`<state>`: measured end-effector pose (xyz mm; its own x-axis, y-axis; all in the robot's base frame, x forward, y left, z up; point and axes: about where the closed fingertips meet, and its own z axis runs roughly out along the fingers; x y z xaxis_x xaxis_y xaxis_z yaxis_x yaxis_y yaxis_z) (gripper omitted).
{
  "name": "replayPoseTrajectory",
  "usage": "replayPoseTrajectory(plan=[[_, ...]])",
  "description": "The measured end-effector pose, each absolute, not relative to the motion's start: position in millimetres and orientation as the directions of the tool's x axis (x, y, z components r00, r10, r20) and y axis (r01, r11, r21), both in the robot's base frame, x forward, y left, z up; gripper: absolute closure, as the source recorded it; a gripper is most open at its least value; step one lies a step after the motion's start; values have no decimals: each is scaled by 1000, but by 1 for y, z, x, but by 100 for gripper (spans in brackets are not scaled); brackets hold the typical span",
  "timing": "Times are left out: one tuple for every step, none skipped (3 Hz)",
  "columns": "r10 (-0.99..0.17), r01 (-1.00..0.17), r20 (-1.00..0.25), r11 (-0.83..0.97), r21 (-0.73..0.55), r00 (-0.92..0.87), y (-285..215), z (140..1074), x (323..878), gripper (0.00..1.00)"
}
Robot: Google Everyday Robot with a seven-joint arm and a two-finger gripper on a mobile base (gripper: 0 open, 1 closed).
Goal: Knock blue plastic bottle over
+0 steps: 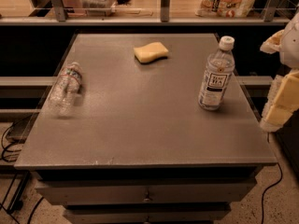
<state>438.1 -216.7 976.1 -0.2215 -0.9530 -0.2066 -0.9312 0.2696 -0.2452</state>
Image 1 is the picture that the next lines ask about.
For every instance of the clear plastic container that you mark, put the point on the clear plastic container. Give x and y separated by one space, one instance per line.
99 0

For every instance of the printed snack bag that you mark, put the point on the printed snack bag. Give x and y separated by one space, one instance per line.
224 8

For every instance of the clear bottle with white cap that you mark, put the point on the clear bottle with white cap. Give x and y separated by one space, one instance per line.
219 68

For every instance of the metal shelf rail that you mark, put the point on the metal shelf rail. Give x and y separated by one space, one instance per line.
136 13

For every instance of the upper drawer with knob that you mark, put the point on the upper drawer with knob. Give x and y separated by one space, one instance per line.
97 192

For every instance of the grey drawer cabinet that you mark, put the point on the grey drawer cabinet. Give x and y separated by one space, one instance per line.
141 122

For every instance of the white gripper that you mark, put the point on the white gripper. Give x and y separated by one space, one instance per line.
291 47

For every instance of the crumpled clear plastic bottle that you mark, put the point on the crumpled clear plastic bottle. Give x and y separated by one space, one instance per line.
65 90

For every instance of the lower drawer with knob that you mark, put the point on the lower drawer with knob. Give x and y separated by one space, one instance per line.
148 213

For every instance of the drawer with knob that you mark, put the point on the drawer with knob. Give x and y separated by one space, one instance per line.
97 192
148 213

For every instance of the yellow sponge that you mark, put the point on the yellow sponge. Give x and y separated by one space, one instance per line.
151 52

